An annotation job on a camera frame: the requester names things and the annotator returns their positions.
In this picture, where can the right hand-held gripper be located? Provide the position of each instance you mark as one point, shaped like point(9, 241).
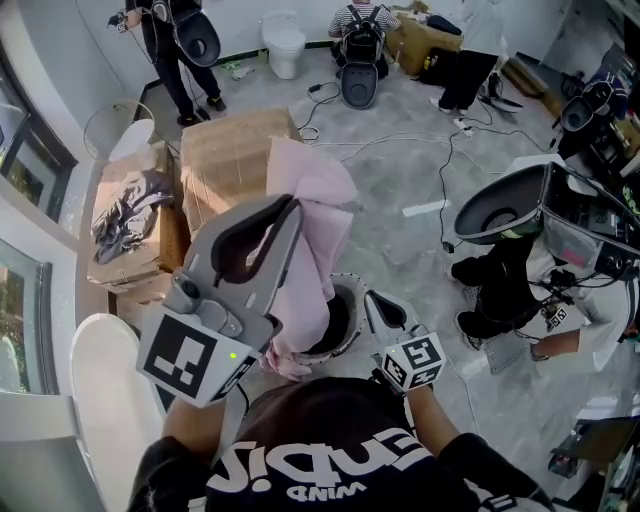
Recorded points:
point(415, 360)

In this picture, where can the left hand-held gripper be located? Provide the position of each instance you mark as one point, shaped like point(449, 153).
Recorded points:
point(180, 355)

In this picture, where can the round laundry basket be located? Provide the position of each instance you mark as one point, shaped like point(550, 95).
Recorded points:
point(340, 320)

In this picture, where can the pink waffle-weave cloth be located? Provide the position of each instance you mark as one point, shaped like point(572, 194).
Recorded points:
point(310, 250)

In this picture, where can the person's left forearm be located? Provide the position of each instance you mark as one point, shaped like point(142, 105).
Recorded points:
point(192, 425)

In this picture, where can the person's right forearm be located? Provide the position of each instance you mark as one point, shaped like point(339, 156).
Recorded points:
point(435, 420)

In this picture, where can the large taped cardboard box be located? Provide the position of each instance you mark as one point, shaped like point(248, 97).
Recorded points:
point(225, 160)

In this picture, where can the white tape strip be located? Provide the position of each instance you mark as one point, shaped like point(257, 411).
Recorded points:
point(425, 207)

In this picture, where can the grey crumpled clothes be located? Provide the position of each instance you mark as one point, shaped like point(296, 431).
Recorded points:
point(130, 210)

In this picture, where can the person's black printed shirt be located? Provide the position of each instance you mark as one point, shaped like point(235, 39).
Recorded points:
point(325, 425)

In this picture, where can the small cardboard box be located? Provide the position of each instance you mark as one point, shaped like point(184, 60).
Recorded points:
point(120, 165)

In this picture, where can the white oval lid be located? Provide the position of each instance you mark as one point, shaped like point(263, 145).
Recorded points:
point(132, 140)

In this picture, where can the white oval bathtub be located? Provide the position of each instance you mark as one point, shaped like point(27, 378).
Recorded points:
point(110, 390)

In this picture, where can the white power strip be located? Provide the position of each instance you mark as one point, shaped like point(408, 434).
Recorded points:
point(462, 126)

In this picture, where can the white floor toilet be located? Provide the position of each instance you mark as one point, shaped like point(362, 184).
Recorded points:
point(282, 45)

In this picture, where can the glass window with garden view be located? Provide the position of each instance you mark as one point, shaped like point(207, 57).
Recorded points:
point(20, 325)

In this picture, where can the black framed window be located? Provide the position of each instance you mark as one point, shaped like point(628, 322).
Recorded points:
point(30, 165)

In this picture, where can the open cardboard box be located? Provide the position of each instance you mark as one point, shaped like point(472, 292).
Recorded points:
point(415, 40)

